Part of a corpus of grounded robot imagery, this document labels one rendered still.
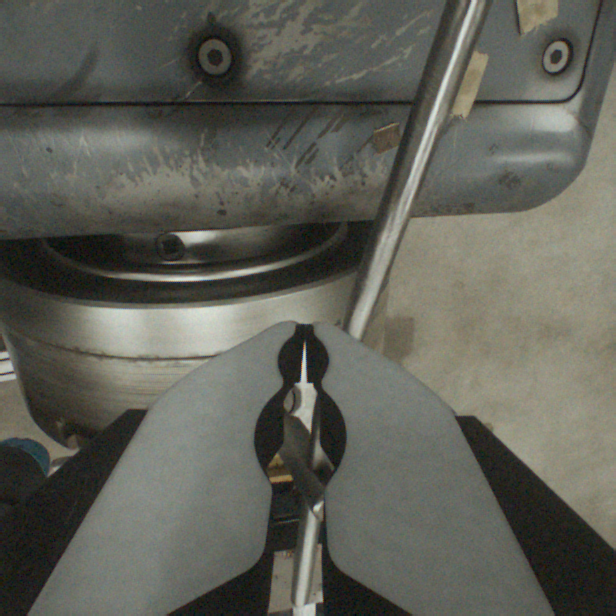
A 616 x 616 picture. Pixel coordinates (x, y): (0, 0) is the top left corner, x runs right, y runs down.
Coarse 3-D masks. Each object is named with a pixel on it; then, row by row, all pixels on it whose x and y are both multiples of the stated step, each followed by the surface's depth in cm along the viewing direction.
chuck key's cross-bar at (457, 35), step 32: (448, 0) 13; (480, 0) 13; (448, 32) 13; (480, 32) 14; (448, 64) 14; (416, 96) 15; (448, 96) 14; (416, 128) 15; (416, 160) 16; (384, 192) 17; (416, 192) 16; (384, 224) 17; (384, 256) 18; (352, 288) 20; (352, 320) 20; (320, 448) 24
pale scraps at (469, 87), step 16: (528, 0) 21; (544, 0) 21; (528, 16) 21; (544, 16) 21; (480, 64) 22; (464, 80) 22; (480, 80) 22; (464, 96) 22; (464, 112) 23; (384, 128) 22; (384, 144) 23
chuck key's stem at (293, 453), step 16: (288, 416) 29; (288, 432) 28; (304, 432) 28; (288, 448) 27; (304, 448) 26; (288, 464) 26; (304, 464) 26; (304, 480) 25; (320, 480) 25; (304, 496) 25; (320, 496) 24; (320, 512) 24
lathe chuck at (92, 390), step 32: (384, 288) 37; (0, 320) 32; (384, 320) 39; (32, 352) 30; (64, 352) 29; (32, 384) 32; (64, 384) 30; (96, 384) 29; (128, 384) 29; (160, 384) 29; (32, 416) 36; (64, 416) 32; (96, 416) 30
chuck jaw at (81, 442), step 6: (66, 426) 33; (72, 426) 33; (78, 426) 33; (84, 426) 33; (72, 432) 33; (78, 432) 33; (84, 432) 33; (90, 432) 33; (96, 432) 32; (78, 438) 33; (84, 438) 33; (90, 438) 33; (78, 444) 34; (84, 444) 34
